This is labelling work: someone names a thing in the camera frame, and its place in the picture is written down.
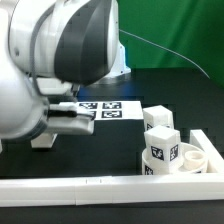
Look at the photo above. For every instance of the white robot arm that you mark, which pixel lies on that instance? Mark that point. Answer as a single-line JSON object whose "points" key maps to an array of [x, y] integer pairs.
{"points": [[49, 48]]}

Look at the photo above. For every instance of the white L-shaped fence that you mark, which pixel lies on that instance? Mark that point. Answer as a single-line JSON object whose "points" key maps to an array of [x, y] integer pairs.
{"points": [[121, 189]]}

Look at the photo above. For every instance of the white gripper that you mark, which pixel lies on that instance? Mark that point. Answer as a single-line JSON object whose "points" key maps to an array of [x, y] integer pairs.
{"points": [[69, 118]]}

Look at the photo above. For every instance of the white marker sheet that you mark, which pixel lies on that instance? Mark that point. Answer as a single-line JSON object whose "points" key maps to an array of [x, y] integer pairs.
{"points": [[114, 110]]}

